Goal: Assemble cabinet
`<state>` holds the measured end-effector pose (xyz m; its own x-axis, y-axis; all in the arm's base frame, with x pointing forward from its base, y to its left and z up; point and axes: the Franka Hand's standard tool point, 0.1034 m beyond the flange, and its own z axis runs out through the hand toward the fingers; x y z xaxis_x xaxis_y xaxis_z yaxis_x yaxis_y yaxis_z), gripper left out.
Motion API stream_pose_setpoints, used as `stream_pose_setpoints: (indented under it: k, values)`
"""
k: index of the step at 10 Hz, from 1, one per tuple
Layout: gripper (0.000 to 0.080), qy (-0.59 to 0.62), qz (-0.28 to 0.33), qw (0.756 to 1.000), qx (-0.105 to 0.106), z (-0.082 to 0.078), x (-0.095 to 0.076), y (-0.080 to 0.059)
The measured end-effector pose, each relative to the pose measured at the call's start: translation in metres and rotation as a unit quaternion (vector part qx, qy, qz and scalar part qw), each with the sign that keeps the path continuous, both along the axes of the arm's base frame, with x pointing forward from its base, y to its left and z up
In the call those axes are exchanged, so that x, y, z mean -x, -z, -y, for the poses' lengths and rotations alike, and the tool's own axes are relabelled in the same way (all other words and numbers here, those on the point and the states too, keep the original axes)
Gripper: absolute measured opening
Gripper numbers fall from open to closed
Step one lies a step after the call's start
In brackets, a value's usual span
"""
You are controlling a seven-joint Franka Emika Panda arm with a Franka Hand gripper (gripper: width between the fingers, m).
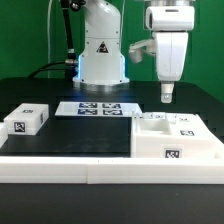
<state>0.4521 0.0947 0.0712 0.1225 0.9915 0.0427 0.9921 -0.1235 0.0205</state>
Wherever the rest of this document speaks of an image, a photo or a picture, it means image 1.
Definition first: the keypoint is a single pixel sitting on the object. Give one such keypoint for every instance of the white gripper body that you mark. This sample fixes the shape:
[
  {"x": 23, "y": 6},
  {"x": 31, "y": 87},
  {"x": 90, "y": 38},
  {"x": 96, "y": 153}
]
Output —
[{"x": 170, "y": 26}]

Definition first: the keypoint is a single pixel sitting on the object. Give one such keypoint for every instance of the white U-shaped obstacle frame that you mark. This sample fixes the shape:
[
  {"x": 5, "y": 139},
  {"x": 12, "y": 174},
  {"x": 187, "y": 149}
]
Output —
[{"x": 165, "y": 170}]

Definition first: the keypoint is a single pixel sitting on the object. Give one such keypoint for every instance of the white cabinet top block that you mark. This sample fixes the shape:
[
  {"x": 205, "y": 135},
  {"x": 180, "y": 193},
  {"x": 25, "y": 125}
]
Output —
[{"x": 27, "y": 119}]

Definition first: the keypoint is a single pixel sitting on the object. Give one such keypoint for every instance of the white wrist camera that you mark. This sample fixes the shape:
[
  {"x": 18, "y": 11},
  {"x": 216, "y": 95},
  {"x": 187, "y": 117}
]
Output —
[{"x": 138, "y": 49}]

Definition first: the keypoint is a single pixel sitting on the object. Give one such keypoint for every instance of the white cabinet body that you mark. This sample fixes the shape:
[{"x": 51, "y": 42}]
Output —
[{"x": 152, "y": 139}]

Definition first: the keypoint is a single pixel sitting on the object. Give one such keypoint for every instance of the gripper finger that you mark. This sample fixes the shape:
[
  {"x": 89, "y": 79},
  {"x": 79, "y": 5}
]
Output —
[{"x": 166, "y": 92}]

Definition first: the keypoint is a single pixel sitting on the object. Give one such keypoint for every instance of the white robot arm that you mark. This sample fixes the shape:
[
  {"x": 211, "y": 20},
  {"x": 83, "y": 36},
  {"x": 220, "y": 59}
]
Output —
[{"x": 101, "y": 66}]

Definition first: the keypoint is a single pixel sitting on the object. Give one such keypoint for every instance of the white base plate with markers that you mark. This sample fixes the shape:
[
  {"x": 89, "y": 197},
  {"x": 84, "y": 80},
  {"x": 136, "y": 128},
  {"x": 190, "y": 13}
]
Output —
[{"x": 97, "y": 109}]

